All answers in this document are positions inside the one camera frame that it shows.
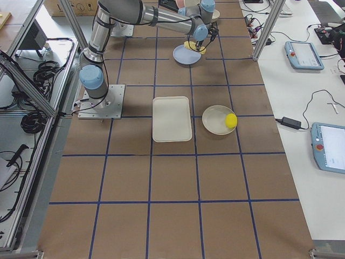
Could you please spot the black power brick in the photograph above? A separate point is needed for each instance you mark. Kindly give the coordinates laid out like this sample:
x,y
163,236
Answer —
x,y
291,123

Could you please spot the white shallow dish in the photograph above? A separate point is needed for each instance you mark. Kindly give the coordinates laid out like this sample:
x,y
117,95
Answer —
x,y
213,119

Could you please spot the aluminium frame post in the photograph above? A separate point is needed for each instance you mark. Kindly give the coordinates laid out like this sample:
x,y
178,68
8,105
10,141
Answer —
x,y
268,26

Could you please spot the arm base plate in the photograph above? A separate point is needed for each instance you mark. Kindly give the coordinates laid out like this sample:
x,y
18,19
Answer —
x,y
110,107
122,30

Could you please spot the pink plate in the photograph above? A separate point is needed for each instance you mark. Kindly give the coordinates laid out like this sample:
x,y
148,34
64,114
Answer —
x,y
180,3

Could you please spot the cream white plate in rack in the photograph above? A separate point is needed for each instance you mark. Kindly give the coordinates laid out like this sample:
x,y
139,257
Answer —
x,y
188,3

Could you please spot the cream white bowl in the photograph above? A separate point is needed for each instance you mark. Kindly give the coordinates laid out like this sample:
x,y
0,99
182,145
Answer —
x,y
215,15

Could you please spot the teach pendant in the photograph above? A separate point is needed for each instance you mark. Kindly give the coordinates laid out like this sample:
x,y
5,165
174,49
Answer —
x,y
303,56
328,146

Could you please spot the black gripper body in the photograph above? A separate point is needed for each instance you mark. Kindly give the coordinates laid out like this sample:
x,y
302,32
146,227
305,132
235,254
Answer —
x,y
199,43

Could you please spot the white rectangular tray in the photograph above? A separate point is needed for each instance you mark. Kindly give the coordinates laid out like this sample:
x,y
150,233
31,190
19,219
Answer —
x,y
171,119

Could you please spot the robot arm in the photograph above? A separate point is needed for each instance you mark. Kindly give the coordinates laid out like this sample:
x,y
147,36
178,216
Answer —
x,y
195,21

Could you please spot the near teach pendant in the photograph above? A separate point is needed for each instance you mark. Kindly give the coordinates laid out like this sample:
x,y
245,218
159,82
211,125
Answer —
x,y
328,146

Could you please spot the cardboard box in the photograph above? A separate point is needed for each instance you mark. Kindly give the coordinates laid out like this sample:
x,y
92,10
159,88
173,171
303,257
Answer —
x,y
80,7

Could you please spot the yellow lemon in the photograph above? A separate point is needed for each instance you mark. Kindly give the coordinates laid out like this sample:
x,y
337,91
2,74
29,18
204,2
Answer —
x,y
231,120

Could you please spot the light blue plate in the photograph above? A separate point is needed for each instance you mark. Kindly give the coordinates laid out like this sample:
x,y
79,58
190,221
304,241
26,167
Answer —
x,y
185,56

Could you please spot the black plate rack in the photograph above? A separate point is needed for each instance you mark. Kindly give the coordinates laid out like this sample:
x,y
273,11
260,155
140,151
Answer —
x,y
169,4

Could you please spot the far teach pendant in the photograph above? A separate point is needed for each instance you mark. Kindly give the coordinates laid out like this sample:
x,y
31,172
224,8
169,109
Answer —
x,y
303,56

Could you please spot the yellow bread loaf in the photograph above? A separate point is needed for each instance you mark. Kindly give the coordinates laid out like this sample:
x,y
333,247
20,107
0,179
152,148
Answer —
x,y
192,46

